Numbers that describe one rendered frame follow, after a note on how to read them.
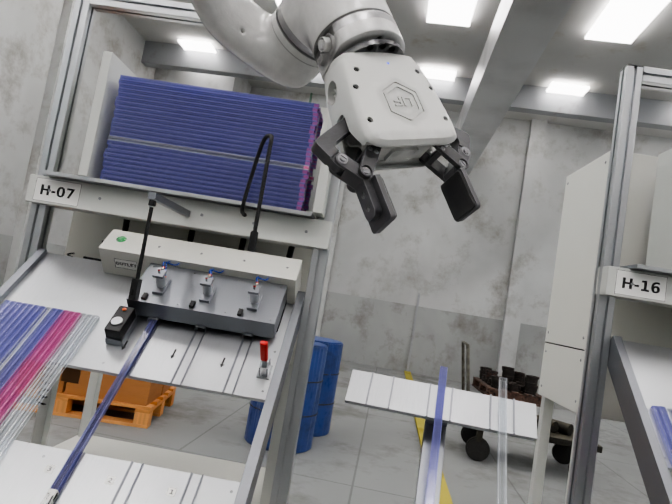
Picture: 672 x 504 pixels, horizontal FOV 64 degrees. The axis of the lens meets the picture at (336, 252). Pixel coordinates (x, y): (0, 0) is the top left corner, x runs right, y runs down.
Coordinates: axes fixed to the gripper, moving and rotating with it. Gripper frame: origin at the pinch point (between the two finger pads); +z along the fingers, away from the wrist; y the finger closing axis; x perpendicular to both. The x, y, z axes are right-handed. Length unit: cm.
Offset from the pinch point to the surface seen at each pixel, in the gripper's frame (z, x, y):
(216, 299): -21, 83, 6
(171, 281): -29, 88, -2
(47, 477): 6, 79, -32
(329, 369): -35, 391, 182
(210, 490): 17, 69, -8
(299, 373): -1, 91, 24
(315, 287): -19, 83, 31
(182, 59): -686, 738, 263
